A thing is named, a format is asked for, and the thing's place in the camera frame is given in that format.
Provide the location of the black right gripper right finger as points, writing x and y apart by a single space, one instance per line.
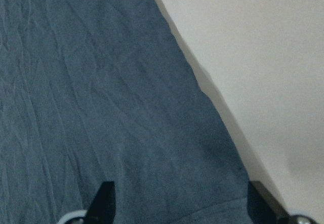
263 207

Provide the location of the black graphic t-shirt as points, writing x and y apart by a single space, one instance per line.
98 90

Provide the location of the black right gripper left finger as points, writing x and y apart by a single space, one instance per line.
103 207

